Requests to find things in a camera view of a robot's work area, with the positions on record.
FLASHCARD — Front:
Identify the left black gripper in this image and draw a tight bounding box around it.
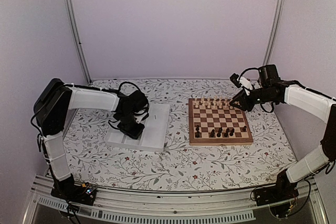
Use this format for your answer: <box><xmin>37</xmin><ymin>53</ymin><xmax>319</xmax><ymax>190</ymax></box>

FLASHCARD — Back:
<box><xmin>118</xmin><ymin>112</ymin><xmax>145</xmax><ymax>140</ymax></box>

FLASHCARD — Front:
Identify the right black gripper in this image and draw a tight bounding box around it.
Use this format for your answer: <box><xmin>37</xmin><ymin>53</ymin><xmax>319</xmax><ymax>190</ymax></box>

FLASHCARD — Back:
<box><xmin>230</xmin><ymin>86</ymin><xmax>276</xmax><ymax>112</ymax></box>

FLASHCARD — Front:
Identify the wooden chess board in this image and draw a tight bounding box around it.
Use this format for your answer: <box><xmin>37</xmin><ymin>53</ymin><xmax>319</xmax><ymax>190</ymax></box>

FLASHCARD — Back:
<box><xmin>188</xmin><ymin>98</ymin><xmax>253</xmax><ymax>146</ymax></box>

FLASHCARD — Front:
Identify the dark chess rook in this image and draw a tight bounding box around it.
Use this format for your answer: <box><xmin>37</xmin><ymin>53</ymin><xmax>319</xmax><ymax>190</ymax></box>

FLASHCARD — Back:
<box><xmin>223</xmin><ymin>128</ymin><xmax>230</xmax><ymax>137</ymax></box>

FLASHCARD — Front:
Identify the white plastic tray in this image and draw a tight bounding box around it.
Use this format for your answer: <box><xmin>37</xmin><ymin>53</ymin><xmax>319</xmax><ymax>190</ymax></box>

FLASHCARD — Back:
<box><xmin>104</xmin><ymin>103</ymin><xmax>170</xmax><ymax>152</ymax></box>

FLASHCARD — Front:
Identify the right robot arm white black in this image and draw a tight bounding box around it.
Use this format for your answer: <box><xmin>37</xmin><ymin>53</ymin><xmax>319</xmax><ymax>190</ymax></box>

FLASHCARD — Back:
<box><xmin>230</xmin><ymin>65</ymin><xmax>335</xmax><ymax>201</ymax></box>

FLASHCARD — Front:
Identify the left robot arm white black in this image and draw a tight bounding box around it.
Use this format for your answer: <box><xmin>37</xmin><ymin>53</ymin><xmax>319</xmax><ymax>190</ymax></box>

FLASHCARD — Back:
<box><xmin>33</xmin><ymin>78</ymin><xmax>149</xmax><ymax>200</ymax></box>

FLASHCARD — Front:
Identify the floral table cloth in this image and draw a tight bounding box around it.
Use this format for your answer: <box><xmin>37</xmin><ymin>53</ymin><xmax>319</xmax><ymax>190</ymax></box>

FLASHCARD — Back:
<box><xmin>63</xmin><ymin>79</ymin><xmax>296</xmax><ymax>191</ymax></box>

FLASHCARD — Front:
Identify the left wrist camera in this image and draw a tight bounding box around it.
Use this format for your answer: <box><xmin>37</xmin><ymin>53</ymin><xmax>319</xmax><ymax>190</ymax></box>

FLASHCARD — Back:
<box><xmin>134</xmin><ymin>112</ymin><xmax>149</xmax><ymax>123</ymax></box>

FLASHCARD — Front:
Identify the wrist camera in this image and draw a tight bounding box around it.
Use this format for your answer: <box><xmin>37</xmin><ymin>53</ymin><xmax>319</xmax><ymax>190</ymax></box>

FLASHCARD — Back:
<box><xmin>230</xmin><ymin>73</ymin><xmax>254</xmax><ymax>95</ymax></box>
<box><xmin>134</xmin><ymin>112</ymin><xmax>149</xmax><ymax>123</ymax></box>

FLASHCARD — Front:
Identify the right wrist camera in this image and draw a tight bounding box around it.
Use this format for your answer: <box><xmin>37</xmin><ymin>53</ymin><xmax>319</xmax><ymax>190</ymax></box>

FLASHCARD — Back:
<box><xmin>230</xmin><ymin>73</ymin><xmax>254</xmax><ymax>95</ymax></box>

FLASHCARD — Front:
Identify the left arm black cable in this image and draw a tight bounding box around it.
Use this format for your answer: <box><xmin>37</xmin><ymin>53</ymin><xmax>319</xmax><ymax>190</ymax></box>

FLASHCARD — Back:
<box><xmin>118</xmin><ymin>81</ymin><xmax>144</xmax><ymax>99</ymax></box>

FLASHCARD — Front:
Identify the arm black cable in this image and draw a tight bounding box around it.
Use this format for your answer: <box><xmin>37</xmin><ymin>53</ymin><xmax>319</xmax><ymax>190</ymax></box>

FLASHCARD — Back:
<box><xmin>118</xmin><ymin>81</ymin><xmax>144</xmax><ymax>99</ymax></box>
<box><xmin>238</xmin><ymin>67</ymin><xmax>260</xmax><ymax>83</ymax></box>

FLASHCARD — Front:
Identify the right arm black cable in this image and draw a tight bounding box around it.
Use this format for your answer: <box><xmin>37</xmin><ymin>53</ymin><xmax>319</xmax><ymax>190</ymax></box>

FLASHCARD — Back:
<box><xmin>238</xmin><ymin>67</ymin><xmax>260</xmax><ymax>83</ymax></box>

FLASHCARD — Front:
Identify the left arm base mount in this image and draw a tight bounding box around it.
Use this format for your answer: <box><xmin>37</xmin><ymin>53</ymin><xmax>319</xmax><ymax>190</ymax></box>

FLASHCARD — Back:
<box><xmin>51</xmin><ymin>181</ymin><xmax>97</xmax><ymax>206</ymax></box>

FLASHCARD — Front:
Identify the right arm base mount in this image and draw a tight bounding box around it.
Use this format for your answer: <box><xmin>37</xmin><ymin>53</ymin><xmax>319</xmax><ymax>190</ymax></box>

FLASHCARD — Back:
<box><xmin>250</xmin><ymin>186</ymin><xmax>299</xmax><ymax>218</ymax></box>

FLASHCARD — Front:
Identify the aluminium front rail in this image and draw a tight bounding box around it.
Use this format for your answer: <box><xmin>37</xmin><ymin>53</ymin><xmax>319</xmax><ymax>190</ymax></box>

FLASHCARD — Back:
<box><xmin>23</xmin><ymin>175</ymin><xmax>329</xmax><ymax>223</ymax></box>

